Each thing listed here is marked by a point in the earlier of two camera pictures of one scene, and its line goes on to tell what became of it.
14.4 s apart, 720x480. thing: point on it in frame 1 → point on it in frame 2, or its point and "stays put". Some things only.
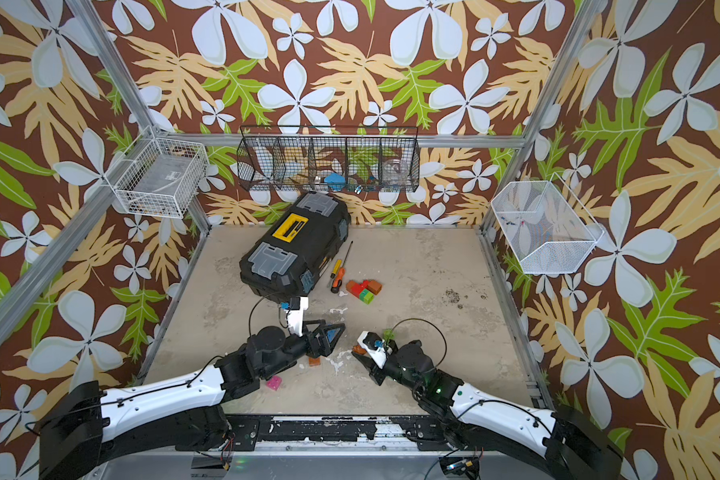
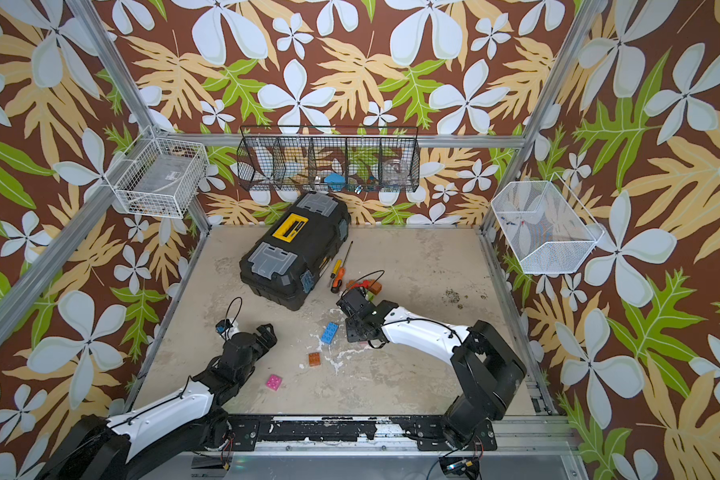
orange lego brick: [374, 286] stays put
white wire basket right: [545, 229] stays put
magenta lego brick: [274, 383] stays put
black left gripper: [322, 345] → [265, 346]
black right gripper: [371, 368] → [349, 330]
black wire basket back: [300, 157] stays put
